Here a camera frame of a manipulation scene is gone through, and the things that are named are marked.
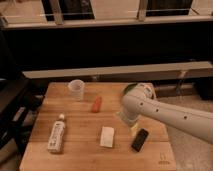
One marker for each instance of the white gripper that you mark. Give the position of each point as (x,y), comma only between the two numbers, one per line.
(130,116)

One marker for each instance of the white sponge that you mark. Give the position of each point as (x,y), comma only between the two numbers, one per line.
(107,136)

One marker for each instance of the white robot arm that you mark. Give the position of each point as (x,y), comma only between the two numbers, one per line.
(140,99)

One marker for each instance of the green ceramic bowl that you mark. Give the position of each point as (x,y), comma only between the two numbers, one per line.
(129,87)

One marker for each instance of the clear plastic measuring cup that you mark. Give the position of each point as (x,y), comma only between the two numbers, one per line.
(76,89)

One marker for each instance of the black rectangular block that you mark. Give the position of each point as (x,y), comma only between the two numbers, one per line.
(139,140)

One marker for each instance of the orange carrot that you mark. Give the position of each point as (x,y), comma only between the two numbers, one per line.
(96,105)

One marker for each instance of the wooden cutting board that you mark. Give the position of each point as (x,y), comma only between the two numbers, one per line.
(81,148)

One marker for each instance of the white plastic bottle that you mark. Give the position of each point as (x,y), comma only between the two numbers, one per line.
(56,136)

